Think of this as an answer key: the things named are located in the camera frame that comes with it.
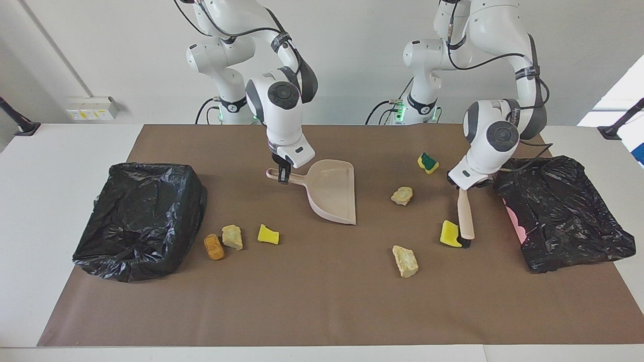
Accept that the black clamp stand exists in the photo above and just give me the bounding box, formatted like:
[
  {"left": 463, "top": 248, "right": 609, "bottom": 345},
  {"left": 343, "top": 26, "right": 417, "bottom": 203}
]
[
  {"left": 597, "top": 98, "right": 644, "bottom": 141},
  {"left": 0, "top": 96, "right": 42, "bottom": 137}
]

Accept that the notched yellow sponge piece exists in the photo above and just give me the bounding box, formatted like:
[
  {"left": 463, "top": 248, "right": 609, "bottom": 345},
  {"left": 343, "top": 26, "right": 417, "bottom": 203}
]
[{"left": 440, "top": 220, "right": 462, "bottom": 248}]

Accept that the white wall socket box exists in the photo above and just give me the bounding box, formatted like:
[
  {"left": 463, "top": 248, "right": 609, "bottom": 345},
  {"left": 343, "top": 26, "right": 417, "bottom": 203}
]
[{"left": 66, "top": 97, "right": 120, "bottom": 121}]

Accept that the pink trash bin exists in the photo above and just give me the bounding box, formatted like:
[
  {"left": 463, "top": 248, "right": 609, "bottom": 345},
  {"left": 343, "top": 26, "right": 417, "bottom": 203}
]
[{"left": 503, "top": 198, "right": 529, "bottom": 245}]

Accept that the green and yellow sponge piece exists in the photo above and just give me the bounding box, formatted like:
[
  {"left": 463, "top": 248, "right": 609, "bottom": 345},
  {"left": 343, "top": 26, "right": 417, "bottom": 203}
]
[{"left": 417, "top": 152, "right": 440, "bottom": 175}]

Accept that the black base cable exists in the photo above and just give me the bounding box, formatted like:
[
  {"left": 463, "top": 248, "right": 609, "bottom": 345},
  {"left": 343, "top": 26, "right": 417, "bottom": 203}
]
[
  {"left": 195, "top": 98, "right": 222, "bottom": 125},
  {"left": 365, "top": 80, "right": 416, "bottom": 125}
]

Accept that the orange-brown foam chunk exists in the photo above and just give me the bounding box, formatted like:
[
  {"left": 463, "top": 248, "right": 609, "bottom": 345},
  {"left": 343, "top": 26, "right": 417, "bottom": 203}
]
[{"left": 203, "top": 233, "right": 226, "bottom": 261}]

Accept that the grey wall conduit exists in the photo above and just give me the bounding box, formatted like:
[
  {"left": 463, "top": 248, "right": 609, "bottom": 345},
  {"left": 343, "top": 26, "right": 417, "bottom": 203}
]
[{"left": 20, "top": 0, "right": 95, "bottom": 99}]

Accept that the brown paper table mat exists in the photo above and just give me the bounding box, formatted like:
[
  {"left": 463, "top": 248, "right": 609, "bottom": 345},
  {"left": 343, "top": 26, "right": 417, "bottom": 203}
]
[{"left": 37, "top": 124, "right": 644, "bottom": 347}]

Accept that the black plastic trash bag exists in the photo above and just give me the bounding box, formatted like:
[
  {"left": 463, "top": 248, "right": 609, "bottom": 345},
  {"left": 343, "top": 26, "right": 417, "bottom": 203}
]
[
  {"left": 72, "top": 162, "right": 208, "bottom": 283},
  {"left": 493, "top": 155, "right": 637, "bottom": 274}
]

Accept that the small pale beige foam chunk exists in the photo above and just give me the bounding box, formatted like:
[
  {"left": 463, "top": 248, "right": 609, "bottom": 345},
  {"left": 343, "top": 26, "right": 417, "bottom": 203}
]
[{"left": 221, "top": 224, "right": 244, "bottom": 251}]

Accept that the tan striped foam chunk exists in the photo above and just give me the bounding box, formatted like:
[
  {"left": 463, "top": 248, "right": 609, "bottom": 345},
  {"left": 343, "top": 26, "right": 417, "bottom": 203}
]
[{"left": 390, "top": 187, "right": 414, "bottom": 207}]

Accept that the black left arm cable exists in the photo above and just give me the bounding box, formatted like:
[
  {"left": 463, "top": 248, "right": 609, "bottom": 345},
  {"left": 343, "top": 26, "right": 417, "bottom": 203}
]
[{"left": 445, "top": 0, "right": 554, "bottom": 174}]

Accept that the pale pink plastic dustpan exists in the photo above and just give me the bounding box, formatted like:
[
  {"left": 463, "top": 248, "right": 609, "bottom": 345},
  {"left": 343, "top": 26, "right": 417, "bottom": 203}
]
[{"left": 266, "top": 159, "right": 357, "bottom": 226}]

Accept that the large pale beige foam chunk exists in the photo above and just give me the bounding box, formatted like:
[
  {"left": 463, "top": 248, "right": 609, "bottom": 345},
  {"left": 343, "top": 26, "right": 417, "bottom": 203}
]
[{"left": 392, "top": 245, "right": 419, "bottom": 278}]

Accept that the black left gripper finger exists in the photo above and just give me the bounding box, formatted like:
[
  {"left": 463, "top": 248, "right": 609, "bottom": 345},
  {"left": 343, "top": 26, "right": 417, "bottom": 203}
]
[{"left": 470, "top": 173, "right": 497, "bottom": 192}]

